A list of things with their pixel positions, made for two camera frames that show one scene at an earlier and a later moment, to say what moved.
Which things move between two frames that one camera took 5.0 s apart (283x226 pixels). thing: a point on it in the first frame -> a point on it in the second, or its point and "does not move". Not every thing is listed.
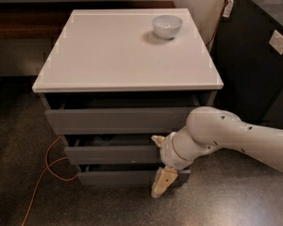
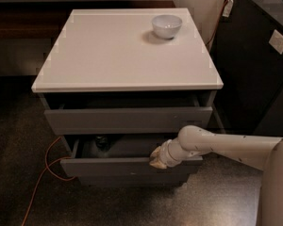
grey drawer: (112, 150) -> (75, 167)
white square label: (278, 42) does not move
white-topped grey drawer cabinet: (114, 79) does not move
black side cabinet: (253, 49) does not move
